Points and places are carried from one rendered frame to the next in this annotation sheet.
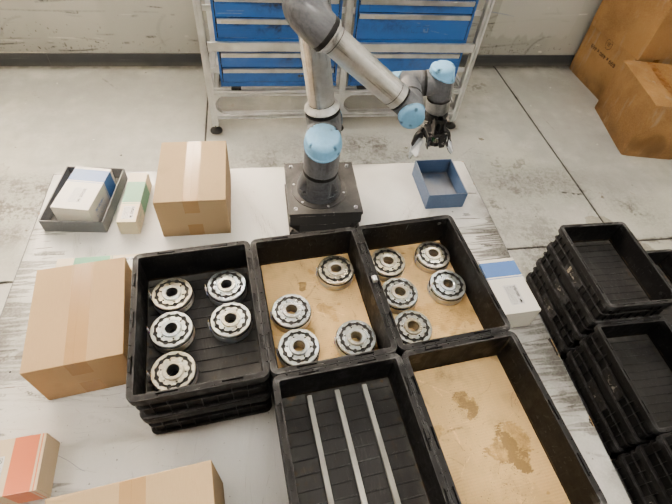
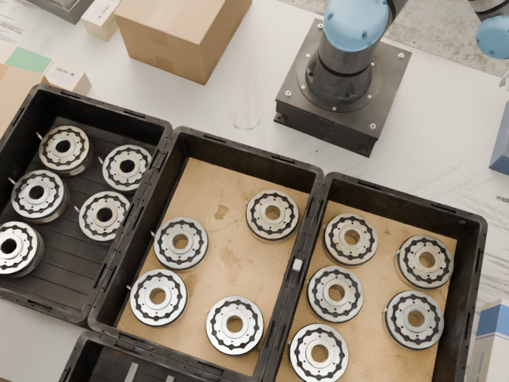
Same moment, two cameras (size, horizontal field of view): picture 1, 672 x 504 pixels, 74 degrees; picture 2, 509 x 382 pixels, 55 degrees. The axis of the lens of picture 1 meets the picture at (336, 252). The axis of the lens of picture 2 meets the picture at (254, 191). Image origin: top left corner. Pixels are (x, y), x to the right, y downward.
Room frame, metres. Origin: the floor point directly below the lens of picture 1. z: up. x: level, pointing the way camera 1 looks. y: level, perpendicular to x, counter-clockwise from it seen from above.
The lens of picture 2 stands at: (0.48, -0.17, 1.75)
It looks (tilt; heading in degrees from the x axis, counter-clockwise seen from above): 67 degrees down; 36
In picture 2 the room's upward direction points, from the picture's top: 1 degrees clockwise
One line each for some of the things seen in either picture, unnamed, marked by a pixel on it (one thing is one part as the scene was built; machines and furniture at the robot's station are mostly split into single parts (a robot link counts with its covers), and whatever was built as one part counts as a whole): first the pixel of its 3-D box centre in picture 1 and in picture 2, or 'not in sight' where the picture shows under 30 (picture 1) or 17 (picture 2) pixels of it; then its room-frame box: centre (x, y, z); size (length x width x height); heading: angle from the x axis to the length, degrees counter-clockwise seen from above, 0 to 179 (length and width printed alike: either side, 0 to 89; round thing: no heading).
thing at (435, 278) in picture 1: (447, 284); (414, 319); (0.76, -0.32, 0.86); 0.10 x 0.10 x 0.01
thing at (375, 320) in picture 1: (317, 304); (215, 252); (0.64, 0.03, 0.87); 0.40 x 0.30 x 0.11; 19
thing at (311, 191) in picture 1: (319, 178); (341, 64); (1.14, 0.09, 0.85); 0.15 x 0.15 x 0.10
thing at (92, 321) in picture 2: (318, 293); (213, 244); (0.64, 0.03, 0.92); 0.40 x 0.30 x 0.02; 19
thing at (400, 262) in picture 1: (387, 261); (351, 238); (0.82, -0.15, 0.86); 0.10 x 0.10 x 0.01
